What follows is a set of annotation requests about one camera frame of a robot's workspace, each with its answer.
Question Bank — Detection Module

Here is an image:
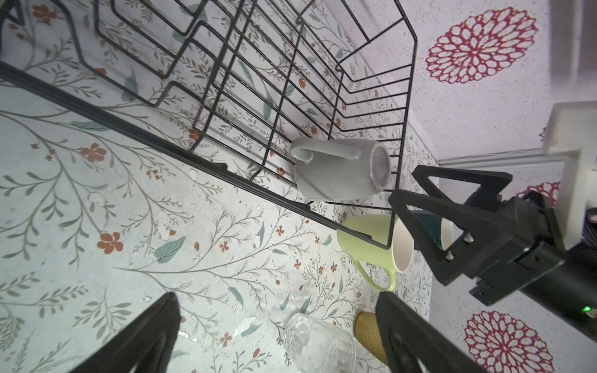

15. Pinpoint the amber glass cup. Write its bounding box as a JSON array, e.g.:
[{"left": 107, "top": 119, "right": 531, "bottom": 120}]
[{"left": 353, "top": 312, "right": 389, "bottom": 366}]

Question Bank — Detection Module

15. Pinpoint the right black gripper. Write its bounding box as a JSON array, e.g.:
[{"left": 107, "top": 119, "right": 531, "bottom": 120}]
[{"left": 388, "top": 165, "right": 597, "bottom": 343}]

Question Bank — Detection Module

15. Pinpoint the dark green mug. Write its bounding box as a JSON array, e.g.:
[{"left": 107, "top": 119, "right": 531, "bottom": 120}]
[{"left": 412, "top": 210, "right": 453, "bottom": 251}]

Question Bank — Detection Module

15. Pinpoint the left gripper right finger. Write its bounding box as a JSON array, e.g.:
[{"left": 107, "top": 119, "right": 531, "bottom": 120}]
[{"left": 376, "top": 292, "right": 485, "bottom": 372}]

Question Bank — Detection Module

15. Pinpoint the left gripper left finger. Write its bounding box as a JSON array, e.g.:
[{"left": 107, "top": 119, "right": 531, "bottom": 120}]
[{"left": 73, "top": 292, "right": 181, "bottom": 373}]

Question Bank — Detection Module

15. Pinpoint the black wire dish rack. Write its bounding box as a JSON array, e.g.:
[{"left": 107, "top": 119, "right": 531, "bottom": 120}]
[{"left": 1, "top": 1, "right": 418, "bottom": 240}]

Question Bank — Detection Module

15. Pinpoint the grey mug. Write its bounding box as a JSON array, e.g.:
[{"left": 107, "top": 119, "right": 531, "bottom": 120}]
[{"left": 290, "top": 138, "right": 392, "bottom": 202}]

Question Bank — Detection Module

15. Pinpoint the clear glass cup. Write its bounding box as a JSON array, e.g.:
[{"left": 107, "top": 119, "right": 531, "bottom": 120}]
[{"left": 283, "top": 313, "right": 356, "bottom": 373}]

